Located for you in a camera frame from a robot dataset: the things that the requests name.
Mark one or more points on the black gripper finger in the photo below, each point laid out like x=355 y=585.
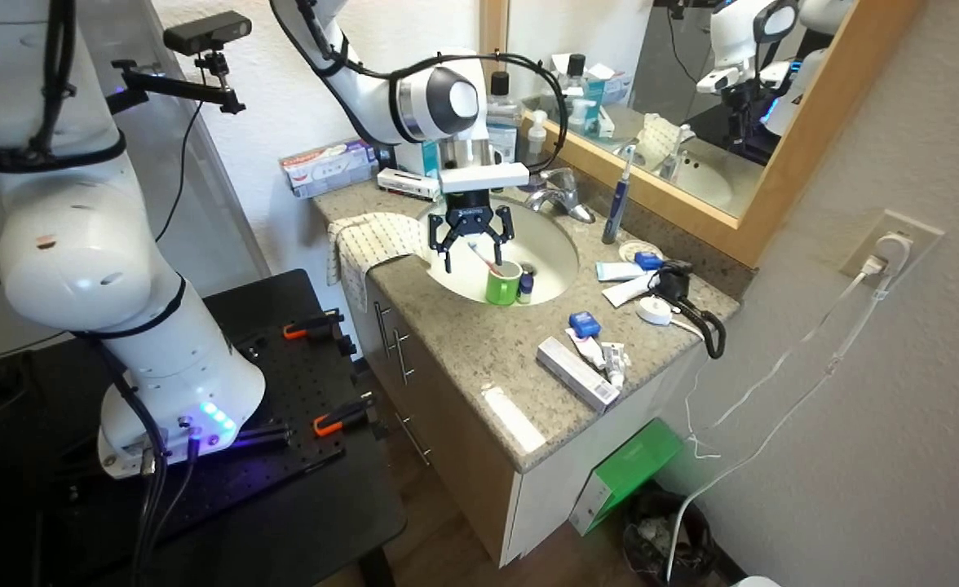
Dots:
x=502 y=229
x=439 y=234

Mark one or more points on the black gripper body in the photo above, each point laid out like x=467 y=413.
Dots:
x=473 y=214

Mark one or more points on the green mug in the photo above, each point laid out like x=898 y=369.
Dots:
x=502 y=285

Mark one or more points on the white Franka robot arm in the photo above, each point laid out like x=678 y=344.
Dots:
x=66 y=241

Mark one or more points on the white sink basin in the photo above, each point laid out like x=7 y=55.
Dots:
x=546 y=246

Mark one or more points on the white lying tube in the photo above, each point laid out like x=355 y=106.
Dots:
x=406 y=183

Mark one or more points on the white folded towel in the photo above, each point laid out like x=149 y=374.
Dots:
x=375 y=241

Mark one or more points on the blue mouthwash bottle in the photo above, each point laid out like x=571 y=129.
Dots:
x=502 y=119

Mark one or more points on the small clear soap bottle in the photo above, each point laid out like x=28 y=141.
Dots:
x=537 y=136

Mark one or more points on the blue electric toothbrush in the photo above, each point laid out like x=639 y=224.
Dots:
x=615 y=207

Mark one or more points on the white tube blue cap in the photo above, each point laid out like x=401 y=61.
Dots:
x=625 y=270

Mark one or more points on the white tissue box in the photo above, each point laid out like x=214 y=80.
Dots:
x=327 y=169

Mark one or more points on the white flat squeeze tube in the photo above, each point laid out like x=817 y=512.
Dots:
x=626 y=292

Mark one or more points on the orange black clamp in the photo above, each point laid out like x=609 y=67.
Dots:
x=340 y=420
x=308 y=329

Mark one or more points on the white toothpaste box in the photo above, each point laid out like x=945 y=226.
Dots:
x=575 y=374

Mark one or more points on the crumpled white toothpaste tube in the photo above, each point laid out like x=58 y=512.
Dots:
x=609 y=355

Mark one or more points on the white round container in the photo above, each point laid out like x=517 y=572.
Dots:
x=653 y=310

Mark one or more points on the black hair trimmer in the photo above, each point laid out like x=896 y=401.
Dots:
x=683 y=295

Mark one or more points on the wooden vanity cabinet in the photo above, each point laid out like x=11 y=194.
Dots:
x=449 y=434

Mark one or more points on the green cardboard box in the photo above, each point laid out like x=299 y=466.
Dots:
x=630 y=467

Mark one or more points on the black robot table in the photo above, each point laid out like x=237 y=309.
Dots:
x=283 y=492

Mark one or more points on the wooden framed mirror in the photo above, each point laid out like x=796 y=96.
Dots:
x=817 y=119

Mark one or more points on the black trash bin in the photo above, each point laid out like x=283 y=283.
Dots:
x=663 y=544

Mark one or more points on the white charger plug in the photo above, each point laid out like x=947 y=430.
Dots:
x=892 y=253

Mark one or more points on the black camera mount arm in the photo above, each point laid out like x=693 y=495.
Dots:
x=175 y=85

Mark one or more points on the black exterior camera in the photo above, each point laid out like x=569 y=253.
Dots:
x=205 y=31

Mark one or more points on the white wall outlet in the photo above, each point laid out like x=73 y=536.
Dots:
x=914 y=234

